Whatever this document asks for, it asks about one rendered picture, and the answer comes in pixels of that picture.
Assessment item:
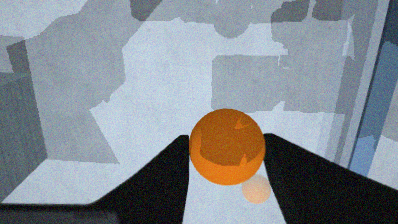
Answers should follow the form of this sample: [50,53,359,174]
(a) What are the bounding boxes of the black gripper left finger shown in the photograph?
[0,135,189,224]

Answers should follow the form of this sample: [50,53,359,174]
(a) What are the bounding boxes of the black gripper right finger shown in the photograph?
[263,133,398,224]

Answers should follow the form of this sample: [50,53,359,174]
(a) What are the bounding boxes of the clear blue l-shaped low wall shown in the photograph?
[348,0,398,177]

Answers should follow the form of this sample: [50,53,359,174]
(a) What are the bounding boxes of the clear low corner walls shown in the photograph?
[316,0,389,168]

